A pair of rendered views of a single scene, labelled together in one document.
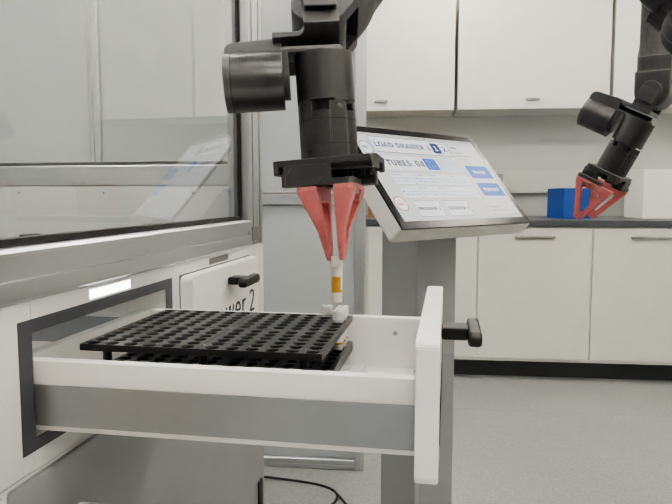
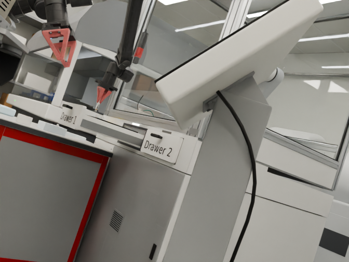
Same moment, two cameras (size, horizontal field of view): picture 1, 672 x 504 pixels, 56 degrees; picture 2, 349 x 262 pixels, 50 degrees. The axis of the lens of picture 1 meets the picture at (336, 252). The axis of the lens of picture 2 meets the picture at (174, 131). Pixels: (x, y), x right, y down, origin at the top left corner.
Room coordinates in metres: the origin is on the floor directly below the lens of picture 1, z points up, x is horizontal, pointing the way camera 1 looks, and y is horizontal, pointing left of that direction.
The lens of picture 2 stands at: (2.20, -0.90, 0.85)
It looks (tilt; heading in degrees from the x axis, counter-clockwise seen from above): 3 degrees up; 138
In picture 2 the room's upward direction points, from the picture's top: 19 degrees clockwise
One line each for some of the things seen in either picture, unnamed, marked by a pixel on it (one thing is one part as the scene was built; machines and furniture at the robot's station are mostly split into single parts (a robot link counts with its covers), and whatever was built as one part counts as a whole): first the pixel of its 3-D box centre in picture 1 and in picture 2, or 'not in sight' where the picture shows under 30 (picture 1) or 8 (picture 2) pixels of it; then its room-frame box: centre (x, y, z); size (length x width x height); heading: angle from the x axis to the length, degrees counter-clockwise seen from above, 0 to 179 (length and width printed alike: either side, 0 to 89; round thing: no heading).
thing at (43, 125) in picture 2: not in sight; (52, 128); (0.35, -0.04, 0.78); 0.12 x 0.08 x 0.04; 91
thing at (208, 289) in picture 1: (225, 300); (160, 145); (0.96, 0.17, 0.87); 0.29 x 0.02 x 0.11; 170
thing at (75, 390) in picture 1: (222, 363); (110, 130); (0.63, 0.11, 0.86); 0.40 x 0.26 x 0.06; 80
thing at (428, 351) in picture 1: (431, 363); (71, 115); (0.59, -0.09, 0.87); 0.29 x 0.02 x 0.11; 170
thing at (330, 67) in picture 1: (318, 80); (115, 69); (0.64, 0.02, 1.15); 0.07 x 0.06 x 0.07; 93
